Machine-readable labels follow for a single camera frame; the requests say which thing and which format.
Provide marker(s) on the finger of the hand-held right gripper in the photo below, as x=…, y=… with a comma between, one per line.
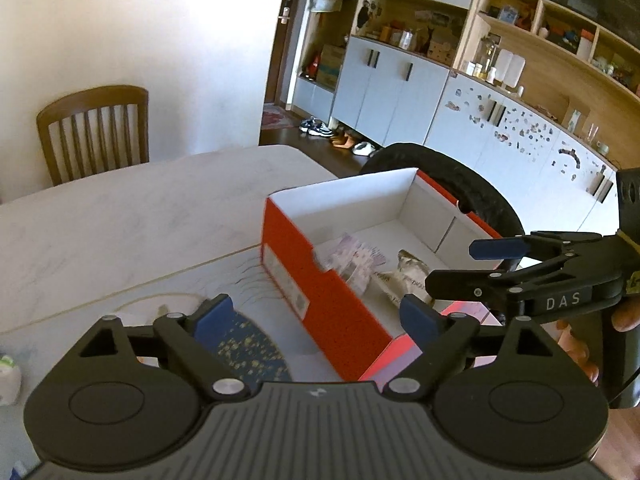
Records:
x=470, y=285
x=500, y=248

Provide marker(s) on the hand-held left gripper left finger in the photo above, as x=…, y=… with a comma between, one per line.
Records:
x=212, y=317

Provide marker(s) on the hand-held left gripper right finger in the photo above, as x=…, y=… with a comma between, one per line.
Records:
x=417, y=317

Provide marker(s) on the silver snack packet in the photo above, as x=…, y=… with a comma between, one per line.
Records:
x=407, y=272

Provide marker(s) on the red shoe box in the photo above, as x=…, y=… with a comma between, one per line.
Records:
x=340, y=310

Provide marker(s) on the purple printed tissue pack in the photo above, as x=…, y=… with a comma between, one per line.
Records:
x=350, y=260

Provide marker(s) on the white marble desktop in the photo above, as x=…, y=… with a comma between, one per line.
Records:
x=125, y=220

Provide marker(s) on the person's right hand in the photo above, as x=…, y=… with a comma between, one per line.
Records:
x=577, y=347

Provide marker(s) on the printed desk mat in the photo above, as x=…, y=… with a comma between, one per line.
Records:
x=250, y=347

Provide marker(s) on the black mesh chair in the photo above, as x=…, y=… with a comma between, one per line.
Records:
x=450, y=170

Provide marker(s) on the pale green cup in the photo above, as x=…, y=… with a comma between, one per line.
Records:
x=602, y=148

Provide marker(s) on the drinking glass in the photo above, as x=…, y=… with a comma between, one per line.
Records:
x=592, y=132

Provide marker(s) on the white slipper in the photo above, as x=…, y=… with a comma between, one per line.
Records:
x=364, y=148

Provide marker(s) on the white storage containers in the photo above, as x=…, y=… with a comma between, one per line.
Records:
x=511, y=67

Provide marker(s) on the pair of orange slippers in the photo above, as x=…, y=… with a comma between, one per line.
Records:
x=343, y=140

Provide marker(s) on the white low cabinet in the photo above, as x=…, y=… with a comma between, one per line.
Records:
x=390, y=90

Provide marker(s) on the glass jar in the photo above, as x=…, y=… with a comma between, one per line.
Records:
x=485, y=55

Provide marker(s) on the red patterned rug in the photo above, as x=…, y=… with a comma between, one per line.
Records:
x=275, y=119

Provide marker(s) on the small white bottle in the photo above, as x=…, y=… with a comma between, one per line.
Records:
x=7, y=380

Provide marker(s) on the pair of sneakers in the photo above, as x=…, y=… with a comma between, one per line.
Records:
x=316, y=127

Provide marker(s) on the cardboard box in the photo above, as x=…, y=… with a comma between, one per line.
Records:
x=331, y=67

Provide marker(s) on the brown wooden chair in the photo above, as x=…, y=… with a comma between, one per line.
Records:
x=90, y=97

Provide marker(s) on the red bottle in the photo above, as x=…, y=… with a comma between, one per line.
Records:
x=312, y=67

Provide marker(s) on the brown door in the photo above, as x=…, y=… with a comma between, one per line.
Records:
x=285, y=60

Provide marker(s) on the wooden wall shelf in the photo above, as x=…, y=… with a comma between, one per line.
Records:
x=550, y=75

